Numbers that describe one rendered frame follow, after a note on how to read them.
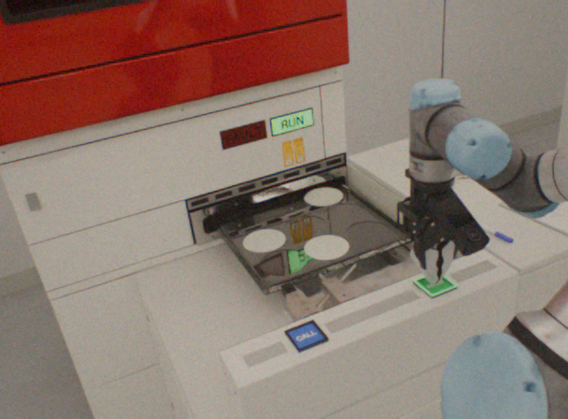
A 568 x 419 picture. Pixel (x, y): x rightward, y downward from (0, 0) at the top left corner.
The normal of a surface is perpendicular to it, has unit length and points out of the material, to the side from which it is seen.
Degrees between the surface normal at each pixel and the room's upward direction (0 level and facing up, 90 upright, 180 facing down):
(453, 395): 55
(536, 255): 0
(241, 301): 0
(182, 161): 90
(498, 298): 90
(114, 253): 90
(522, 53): 90
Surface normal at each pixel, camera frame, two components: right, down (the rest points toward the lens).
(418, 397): 0.42, 0.41
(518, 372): -0.84, -0.32
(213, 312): -0.11, -0.86
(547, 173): -0.84, -0.07
